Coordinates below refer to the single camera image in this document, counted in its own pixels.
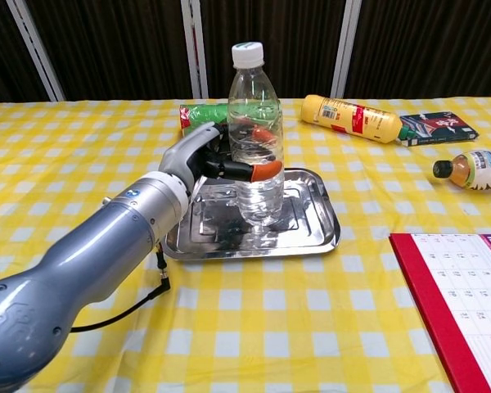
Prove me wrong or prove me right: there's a red desk calendar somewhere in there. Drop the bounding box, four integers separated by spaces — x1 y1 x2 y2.
389 233 491 393

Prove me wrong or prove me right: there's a rectangular stainless steel tray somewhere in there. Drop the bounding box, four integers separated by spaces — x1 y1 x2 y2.
162 167 342 262

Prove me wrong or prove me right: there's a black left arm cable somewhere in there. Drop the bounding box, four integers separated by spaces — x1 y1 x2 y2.
70 241 173 333

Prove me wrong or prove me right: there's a green chips can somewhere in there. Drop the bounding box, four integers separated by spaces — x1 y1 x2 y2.
178 102 231 138

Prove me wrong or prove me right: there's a grey metal partition post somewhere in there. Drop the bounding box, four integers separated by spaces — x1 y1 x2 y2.
179 0 209 99
6 0 65 102
330 0 363 99

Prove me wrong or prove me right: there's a dark printed card box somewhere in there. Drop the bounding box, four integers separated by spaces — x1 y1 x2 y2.
395 110 480 147

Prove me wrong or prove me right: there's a yellow white checkered tablecloth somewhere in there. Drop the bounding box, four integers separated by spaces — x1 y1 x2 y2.
0 97 491 393

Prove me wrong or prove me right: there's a yellow bottle with red label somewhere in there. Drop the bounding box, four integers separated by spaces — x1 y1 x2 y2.
301 94 417 145

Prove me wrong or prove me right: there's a tea bottle with black cap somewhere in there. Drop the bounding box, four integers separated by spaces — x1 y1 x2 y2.
432 149 491 192

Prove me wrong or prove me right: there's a transparent water bottle white cap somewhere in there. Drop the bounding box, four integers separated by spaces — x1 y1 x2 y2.
227 41 286 228

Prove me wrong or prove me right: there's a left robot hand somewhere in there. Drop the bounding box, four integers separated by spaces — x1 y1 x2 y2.
158 121 284 193

